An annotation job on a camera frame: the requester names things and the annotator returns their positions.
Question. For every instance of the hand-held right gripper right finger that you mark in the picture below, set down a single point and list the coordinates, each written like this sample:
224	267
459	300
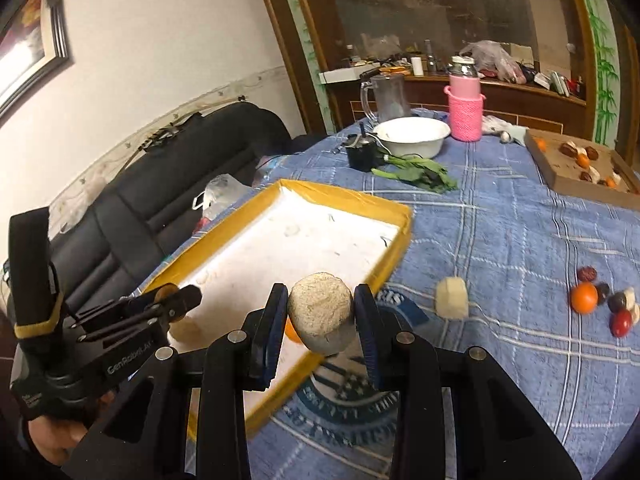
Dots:
370	355

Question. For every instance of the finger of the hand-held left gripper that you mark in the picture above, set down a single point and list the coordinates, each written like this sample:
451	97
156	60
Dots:
150	300
187	302

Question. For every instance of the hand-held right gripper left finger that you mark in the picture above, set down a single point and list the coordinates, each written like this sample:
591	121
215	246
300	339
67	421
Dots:
272	350

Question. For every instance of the round beige fruit piece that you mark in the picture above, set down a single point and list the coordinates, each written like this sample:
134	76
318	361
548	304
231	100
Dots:
320	310

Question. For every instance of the beige fruit cube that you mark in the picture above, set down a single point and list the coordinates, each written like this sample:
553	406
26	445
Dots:
452	299

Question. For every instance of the yellow tray with white lining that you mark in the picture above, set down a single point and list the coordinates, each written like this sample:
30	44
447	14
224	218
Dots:
300	240

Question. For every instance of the shallow cardboard box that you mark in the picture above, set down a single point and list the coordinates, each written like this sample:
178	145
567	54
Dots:
560	175

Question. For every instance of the person's left hand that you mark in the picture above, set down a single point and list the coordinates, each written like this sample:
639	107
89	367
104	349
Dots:
55	440

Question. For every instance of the small orange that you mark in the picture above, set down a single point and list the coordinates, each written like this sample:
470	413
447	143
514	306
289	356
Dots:
541	145
582	161
610	182
291	333
584	298

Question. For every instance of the black sofa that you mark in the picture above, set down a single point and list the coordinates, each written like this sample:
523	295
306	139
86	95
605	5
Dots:
150	185

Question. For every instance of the white plastic bag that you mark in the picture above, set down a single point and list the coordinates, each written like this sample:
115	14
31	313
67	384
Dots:
222	192

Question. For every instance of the green leafy vegetable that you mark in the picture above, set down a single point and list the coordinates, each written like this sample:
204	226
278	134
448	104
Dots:
420	172

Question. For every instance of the small black container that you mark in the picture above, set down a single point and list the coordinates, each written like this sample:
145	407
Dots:
361	155

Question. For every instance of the white enamel basin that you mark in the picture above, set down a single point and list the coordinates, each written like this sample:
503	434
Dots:
412	135

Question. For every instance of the dark red date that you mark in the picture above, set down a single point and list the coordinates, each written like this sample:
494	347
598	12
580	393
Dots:
617	303

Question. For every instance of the red round fruit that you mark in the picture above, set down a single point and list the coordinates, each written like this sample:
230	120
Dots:
621	323

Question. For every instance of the pink knitted bottle sleeve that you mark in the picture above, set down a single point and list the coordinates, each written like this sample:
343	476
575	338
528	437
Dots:
465	117

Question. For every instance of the clear glass pitcher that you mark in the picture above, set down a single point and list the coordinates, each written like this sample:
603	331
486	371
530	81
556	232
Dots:
390	97

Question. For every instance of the white cloth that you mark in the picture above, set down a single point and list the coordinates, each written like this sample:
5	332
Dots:
500	127

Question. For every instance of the white flat box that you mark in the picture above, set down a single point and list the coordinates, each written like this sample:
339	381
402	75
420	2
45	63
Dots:
345	75

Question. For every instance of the white cup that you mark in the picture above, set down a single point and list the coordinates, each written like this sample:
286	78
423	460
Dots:
416	66

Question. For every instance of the pink thermos bottle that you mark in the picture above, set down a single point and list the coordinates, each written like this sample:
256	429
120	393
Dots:
463	77

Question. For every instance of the wooden cabinet with glass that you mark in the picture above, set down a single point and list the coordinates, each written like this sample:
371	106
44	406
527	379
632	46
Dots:
540	105

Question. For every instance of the clear plastic bag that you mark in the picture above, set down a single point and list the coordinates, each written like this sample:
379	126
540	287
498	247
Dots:
492	57

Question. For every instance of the framed wall picture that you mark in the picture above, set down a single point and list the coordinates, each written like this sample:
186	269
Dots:
25	55

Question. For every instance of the green bamboo wall sticker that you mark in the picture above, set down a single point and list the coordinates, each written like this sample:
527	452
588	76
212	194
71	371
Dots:
602	60

